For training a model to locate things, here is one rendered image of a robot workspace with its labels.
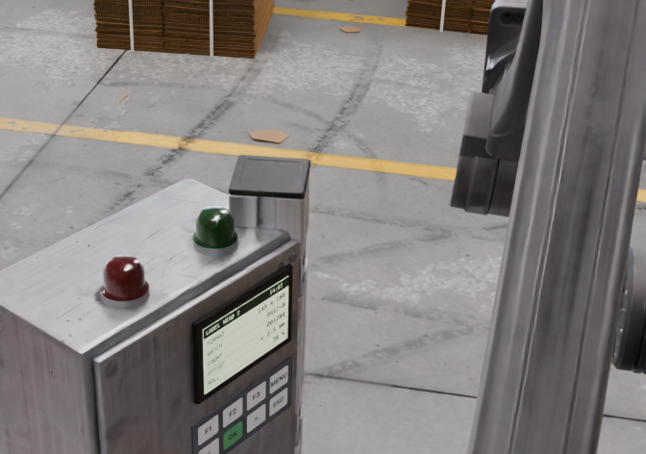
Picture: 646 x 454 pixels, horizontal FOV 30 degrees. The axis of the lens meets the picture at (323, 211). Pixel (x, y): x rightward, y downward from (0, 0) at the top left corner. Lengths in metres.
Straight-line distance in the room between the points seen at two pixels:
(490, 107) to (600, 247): 0.39
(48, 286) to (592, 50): 0.33
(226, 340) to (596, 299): 0.27
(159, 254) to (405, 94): 3.78
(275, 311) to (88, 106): 3.65
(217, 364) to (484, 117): 0.28
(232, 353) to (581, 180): 0.28
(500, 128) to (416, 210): 2.88
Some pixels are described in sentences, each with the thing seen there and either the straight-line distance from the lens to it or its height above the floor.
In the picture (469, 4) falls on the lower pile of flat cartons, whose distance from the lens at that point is 4.99.
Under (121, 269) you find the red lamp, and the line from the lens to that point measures 0.64.
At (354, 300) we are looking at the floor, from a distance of 3.25.
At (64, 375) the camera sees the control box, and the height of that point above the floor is 1.45.
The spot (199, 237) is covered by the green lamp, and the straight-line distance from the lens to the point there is 0.68.
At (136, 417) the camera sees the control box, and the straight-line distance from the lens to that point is 0.66.
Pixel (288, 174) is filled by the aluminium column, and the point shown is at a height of 1.50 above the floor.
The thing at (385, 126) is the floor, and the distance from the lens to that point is 4.19.
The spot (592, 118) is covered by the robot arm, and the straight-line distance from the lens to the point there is 0.48.
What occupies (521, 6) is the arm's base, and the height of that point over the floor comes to 1.51.
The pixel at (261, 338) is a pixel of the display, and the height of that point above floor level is 1.42.
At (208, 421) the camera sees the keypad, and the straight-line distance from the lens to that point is 0.71.
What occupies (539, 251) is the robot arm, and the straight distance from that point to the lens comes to 0.47.
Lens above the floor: 1.84
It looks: 30 degrees down
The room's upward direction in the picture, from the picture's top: 2 degrees clockwise
